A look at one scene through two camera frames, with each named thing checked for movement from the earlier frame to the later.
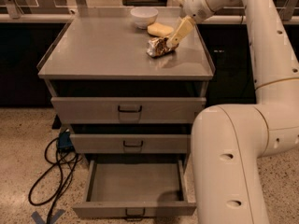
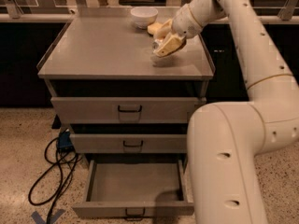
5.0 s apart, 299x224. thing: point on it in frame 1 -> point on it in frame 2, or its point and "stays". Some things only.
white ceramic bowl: x=143 y=16 stays
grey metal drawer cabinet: x=127 y=111 stays
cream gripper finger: x=184 y=28 -> x=171 y=43
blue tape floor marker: x=39 y=219 stays
